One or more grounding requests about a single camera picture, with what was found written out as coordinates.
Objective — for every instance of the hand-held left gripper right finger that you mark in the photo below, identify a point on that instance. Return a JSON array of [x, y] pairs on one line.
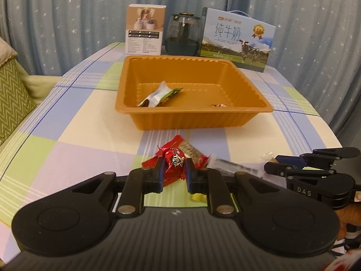
[[190, 176]]

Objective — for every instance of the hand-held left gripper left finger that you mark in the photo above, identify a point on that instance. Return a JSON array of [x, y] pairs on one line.
[[160, 175]]

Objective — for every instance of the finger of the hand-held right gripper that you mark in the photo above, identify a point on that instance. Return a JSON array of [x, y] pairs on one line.
[[289, 161], [275, 168]]

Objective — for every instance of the small brown candy clear wrapper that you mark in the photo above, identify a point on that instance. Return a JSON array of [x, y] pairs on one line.
[[266, 156]]

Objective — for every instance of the small red snack packet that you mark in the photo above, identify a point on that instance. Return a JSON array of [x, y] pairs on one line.
[[148, 163]]

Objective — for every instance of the yellow green candy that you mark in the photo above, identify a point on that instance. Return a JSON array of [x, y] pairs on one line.
[[197, 197]]

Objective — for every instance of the red snack packet with picture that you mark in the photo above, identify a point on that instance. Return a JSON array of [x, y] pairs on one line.
[[193, 151]]

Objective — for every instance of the clear packet with black label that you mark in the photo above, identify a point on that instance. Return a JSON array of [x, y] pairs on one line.
[[231, 166]]

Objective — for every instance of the orange plastic tray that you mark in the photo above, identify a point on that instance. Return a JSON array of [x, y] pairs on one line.
[[183, 120]]

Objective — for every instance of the red twisted candy wrapper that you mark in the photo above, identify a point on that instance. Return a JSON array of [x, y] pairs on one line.
[[218, 105]]

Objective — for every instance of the silver foil snack packet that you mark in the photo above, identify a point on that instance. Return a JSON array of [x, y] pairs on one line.
[[156, 97]]

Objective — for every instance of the person's right hand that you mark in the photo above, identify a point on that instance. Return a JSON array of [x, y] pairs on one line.
[[349, 217]]

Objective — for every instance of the red white patterned cloth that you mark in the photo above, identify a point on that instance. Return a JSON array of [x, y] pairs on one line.
[[347, 262]]

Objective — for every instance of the dark green glass jar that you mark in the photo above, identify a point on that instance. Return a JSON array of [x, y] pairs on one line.
[[182, 39]]

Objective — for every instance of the white product box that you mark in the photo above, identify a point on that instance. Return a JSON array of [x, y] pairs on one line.
[[145, 34]]

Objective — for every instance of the light green sofa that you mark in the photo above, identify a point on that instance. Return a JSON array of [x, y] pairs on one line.
[[42, 87]]

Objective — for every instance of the green zigzag cushion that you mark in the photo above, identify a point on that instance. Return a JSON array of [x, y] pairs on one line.
[[14, 98]]

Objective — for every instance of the blue star curtain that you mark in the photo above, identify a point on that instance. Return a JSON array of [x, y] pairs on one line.
[[84, 11]]

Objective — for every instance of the beige cushion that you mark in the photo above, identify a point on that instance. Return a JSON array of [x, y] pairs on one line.
[[5, 50]]

